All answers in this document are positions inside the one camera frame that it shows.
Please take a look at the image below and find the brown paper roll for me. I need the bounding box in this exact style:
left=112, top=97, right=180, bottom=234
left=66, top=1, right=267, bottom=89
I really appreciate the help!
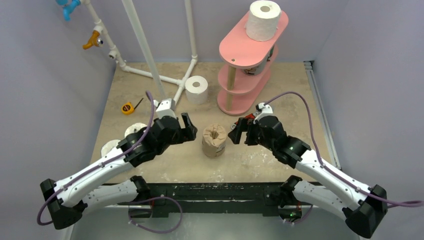
left=202, top=123, right=227, bottom=158

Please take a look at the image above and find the green paper roll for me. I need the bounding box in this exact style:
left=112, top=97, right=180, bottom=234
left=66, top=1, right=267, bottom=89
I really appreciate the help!
left=266, top=45, right=276, bottom=62

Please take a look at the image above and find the white paper towel roll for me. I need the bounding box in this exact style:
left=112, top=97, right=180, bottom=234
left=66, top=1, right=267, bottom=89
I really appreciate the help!
left=245, top=0, right=282, bottom=42

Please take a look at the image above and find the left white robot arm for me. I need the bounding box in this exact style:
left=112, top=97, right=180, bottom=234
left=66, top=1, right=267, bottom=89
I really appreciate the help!
left=40, top=112, right=198, bottom=230

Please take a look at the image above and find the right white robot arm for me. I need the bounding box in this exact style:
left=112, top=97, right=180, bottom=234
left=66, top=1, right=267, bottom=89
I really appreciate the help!
left=227, top=115, right=388, bottom=239

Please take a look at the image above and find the pink three-tier shelf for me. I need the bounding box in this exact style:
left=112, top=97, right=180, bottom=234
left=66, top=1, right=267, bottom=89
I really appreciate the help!
left=217, top=11, right=289, bottom=116

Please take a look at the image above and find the yellow tape measure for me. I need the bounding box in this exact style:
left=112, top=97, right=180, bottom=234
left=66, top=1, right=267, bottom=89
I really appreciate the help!
left=121, top=97, right=144, bottom=115

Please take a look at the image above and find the orange pipe valve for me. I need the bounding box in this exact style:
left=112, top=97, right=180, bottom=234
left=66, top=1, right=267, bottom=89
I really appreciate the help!
left=82, top=30, right=104, bottom=50

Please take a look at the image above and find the blue pipe valve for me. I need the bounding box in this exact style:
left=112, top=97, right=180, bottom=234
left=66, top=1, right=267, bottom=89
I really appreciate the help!
left=55, top=0, right=81, bottom=21

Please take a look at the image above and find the red handled adjustable wrench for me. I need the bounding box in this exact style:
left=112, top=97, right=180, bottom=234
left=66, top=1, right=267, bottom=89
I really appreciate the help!
left=230, top=113, right=256, bottom=130

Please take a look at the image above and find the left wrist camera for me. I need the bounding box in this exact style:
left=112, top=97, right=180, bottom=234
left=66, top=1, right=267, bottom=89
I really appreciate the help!
left=153, top=98, right=177, bottom=119

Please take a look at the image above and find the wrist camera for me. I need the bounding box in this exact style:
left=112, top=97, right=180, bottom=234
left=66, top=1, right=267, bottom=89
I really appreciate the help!
left=255, top=102, right=274, bottom=118
left=153, top=98, right=177, bottom=119

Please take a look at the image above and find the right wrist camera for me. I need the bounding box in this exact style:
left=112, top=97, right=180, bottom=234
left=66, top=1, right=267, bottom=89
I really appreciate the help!
left=255, top=102, right=274, bottom=118

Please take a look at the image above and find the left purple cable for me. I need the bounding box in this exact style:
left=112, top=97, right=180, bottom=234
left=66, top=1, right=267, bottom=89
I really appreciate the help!
left=36, top=91, right=157, bottom=227

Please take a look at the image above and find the white pvc pipe frame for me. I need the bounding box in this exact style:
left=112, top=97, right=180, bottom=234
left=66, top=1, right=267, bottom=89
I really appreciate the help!
left=81, top=0, right=198, bottom=104

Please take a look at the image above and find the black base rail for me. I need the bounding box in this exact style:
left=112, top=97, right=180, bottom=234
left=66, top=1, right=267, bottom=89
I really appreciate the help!
left=127, top=181, right=316, bottom=220

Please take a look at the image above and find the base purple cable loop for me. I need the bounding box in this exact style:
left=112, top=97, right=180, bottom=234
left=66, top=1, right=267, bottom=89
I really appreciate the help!
left=127, top=196, right=184, bottom=235

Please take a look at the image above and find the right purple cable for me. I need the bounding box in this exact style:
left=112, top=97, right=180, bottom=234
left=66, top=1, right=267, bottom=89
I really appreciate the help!
left=264, top=91, right=424, bottom=209

